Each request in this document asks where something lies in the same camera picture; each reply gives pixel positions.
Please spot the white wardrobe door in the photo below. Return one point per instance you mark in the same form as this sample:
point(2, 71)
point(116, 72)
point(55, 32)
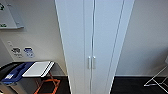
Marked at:
point(75, 33)
point(106, 33)

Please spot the flat white board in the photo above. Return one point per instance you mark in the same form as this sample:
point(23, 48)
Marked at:
point(38, 68)

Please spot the white wardrobe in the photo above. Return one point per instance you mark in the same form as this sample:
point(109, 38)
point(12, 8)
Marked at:
point(128, 20)

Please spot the white drying rack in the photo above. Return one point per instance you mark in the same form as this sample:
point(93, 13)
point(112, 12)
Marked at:
point(165, 68)

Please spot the blue wall sign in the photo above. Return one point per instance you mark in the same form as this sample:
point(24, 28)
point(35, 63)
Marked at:
point(29, 51)

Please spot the orange metal frame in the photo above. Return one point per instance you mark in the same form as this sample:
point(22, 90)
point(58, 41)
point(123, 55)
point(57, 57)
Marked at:
point(37, 88)

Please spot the dark wall sign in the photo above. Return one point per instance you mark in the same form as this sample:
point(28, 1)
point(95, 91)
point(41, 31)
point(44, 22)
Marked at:
point(16, 51)

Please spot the small white wall switch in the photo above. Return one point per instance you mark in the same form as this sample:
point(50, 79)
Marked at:
point(9, 43)

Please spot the white wall board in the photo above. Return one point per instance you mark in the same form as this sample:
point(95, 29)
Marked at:
point(8, 13)

